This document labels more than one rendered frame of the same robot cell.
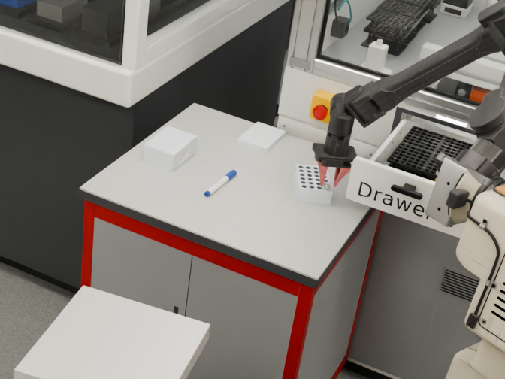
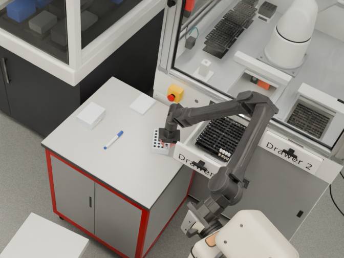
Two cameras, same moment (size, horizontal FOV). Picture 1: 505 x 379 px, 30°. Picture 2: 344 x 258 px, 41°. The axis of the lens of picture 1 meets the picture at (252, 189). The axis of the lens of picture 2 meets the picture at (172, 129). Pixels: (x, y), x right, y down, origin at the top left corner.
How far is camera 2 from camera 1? 0.89 m
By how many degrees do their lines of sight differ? 19
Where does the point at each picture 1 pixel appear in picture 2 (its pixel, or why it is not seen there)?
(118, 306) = (46, 227)
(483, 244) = not seen: outside the picture
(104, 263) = (57, 172)
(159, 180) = (83, 137)
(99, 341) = (33, 250)
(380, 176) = (188, 153)
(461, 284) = not seen: hidden behind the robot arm
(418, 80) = (207, 116)
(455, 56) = (224, 111)
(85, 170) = (59, 102)
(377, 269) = not seen: hidden behind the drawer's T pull
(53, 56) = (36, 55)
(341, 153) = (171, 137)
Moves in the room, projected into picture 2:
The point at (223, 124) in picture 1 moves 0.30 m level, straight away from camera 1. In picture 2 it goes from (124, 93) to (135, 57)
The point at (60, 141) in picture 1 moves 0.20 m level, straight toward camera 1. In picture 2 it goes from (46, 87) to (42, 113)
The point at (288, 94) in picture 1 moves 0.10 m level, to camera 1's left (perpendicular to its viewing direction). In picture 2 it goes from (158, 82) to (139, 78)
